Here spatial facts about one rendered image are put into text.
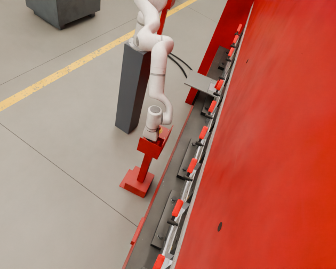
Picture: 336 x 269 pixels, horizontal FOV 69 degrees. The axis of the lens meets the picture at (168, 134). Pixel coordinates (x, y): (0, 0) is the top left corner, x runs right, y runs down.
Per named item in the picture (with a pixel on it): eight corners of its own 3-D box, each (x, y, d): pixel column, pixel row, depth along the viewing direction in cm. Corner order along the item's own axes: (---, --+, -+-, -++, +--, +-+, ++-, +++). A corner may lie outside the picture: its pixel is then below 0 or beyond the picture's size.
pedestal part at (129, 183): (129, 169, 235) (130, 163, 226) (152, 180, 233) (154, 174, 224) (118, 186, 222) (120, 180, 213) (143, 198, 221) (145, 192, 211)
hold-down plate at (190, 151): (190, 140, 160) (191, 137, 158) (197, 143, 160) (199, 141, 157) (176, 176, 141) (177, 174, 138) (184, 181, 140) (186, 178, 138)
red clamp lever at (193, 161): (192, 157, 101) (182, 179, 101) (201, 161, 101) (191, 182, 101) (191, 157, 103) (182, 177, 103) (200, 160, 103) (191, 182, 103)
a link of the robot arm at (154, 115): (160, 119, 157) (145, 118, 156) (163, 104, 147) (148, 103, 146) (160, 129, 152) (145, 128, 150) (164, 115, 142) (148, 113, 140)
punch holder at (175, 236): (175, 220, 98) (188, 204, 86) (194, 229, 98) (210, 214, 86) (162, 258, 89) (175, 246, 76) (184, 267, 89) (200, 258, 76)
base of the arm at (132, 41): (123, 42, 185) (126, 20, 171) (138, 34, 197) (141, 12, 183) (143, 55, 182) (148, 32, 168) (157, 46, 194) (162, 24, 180)
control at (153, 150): (148, 131, 184) (153, 115, 170) (167, 140, 183) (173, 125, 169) (136, 149, 171) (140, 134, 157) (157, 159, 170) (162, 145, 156)
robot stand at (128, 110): (114, 125, 262) (124, 43, 186) (125, 116, 273) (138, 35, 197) (128, 134, 259) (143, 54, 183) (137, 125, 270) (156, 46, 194)
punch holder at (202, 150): (200, 148, 124) (212, 127, 112) (215, 155, 124) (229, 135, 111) (192, 171, 115) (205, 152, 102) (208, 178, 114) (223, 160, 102)
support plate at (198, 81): (190, 70, 187) (191, 69, 186) (222, 84, 186) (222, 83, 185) (183, 84, 175) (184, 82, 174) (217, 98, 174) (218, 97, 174)
